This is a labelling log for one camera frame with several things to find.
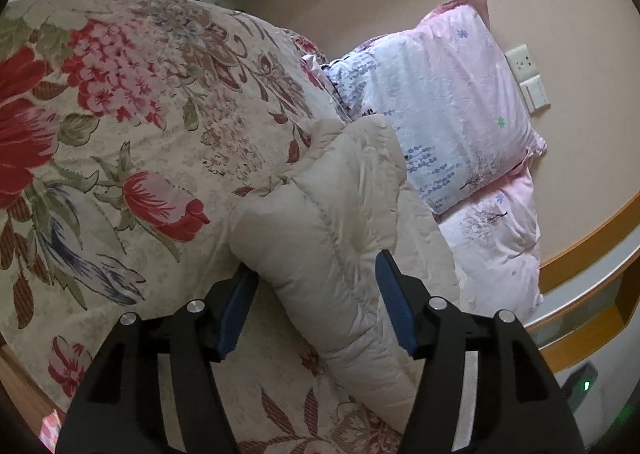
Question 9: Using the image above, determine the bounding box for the floral bed quilt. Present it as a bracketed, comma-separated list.
[0, 0, 416, 454]

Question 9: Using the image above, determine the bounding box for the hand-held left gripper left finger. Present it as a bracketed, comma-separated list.
[55, 264, 261, 454]

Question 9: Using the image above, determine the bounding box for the white wall switch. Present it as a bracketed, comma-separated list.
[519, 75, 551, 113]

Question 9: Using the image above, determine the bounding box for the pink floral pillow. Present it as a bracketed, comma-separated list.
[300, 0, 548, 215]
[437, 167, 546, 322]

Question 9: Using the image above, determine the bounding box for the beige quilted down jacket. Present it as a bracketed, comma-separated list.
[227, 113, 463, 435]

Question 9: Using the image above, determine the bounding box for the white wall socket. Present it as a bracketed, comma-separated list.
[505, 44, 541, 84]

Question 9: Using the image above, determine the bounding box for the grey device with green light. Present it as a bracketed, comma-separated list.
[561, 360, 601, 417]

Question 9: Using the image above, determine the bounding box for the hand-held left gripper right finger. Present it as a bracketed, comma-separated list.
[375, 249, 586, 454]

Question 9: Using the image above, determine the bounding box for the wooden bedside shelf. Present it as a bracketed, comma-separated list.
[525, 191, 640, 365]

